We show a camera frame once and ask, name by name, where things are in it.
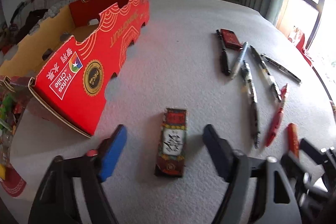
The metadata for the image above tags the dark patterned small card box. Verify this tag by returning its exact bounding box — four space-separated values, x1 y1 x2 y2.
154 107 188 178

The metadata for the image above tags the pink red gel pen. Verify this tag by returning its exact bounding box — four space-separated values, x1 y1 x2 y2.
266 84 288 147

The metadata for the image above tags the black grey grip pen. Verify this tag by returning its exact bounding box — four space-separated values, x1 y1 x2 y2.
240 60 261 149

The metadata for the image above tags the black slim pen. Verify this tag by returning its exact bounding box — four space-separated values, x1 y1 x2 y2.
216 30 231 76

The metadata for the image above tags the black clear gel pen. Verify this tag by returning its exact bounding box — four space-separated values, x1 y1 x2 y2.
249 45 282 102

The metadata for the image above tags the black white marker pen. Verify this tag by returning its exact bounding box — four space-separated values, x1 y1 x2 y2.
261 53 301 84

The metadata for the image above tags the light blue pen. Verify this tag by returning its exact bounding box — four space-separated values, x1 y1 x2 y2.
230 42 249 80

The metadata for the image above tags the red rectangular small box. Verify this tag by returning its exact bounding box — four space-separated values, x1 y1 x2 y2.
220 29 242 51

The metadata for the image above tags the white foam table mat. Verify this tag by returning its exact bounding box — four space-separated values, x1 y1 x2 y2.
11 0 335 223

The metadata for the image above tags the red cardboard fruit box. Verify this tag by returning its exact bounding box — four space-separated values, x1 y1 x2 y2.
1 0 150 138

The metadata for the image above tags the snack pile on floor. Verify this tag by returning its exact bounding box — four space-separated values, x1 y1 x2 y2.
1 76 35 201

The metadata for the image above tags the red plastic kid chair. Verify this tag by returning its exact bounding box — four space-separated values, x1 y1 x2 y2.
288 27 313 67

